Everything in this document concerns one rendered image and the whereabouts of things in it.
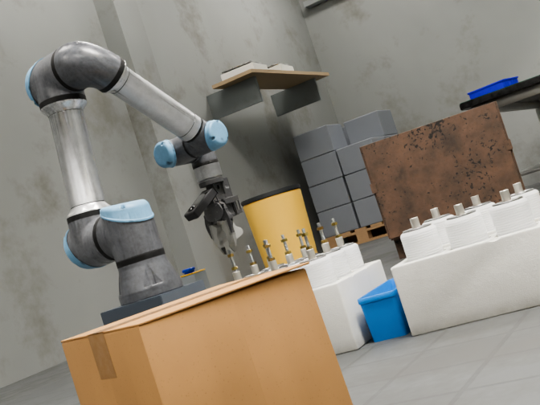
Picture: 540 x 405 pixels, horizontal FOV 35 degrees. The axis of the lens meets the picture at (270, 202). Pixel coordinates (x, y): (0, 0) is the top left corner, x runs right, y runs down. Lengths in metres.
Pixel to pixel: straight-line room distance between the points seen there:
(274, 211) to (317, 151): 3.23
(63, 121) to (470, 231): 1.03
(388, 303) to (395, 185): 2.40
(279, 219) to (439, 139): 1.00
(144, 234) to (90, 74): 0.41
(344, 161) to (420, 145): 3.38
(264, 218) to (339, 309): 2.65
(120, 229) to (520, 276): 0.94
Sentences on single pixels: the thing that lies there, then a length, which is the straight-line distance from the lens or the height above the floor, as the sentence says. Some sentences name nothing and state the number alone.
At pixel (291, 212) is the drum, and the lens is 4.84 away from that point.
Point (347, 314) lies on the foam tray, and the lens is 2.22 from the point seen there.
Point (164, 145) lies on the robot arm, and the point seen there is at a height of 0.67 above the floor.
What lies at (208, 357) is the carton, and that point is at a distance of 1.12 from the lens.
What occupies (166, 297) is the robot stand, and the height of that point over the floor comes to 0.29.
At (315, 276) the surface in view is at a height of 0.21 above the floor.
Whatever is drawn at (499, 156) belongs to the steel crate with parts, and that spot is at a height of 0.37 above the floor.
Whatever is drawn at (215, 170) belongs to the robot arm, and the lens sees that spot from 2.40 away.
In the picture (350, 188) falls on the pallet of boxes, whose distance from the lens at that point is 7.91.
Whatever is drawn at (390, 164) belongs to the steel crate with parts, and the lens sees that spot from 4.59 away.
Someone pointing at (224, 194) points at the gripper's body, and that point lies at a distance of 2.43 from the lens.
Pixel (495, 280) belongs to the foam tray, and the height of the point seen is 0.08.
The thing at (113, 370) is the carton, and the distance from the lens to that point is 1.17.
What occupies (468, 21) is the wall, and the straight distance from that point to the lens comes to 9.35.
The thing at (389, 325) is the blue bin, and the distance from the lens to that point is 2.24.
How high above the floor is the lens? 0.36
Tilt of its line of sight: 2 degrees up
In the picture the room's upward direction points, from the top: 18 degrees counter-clockwise
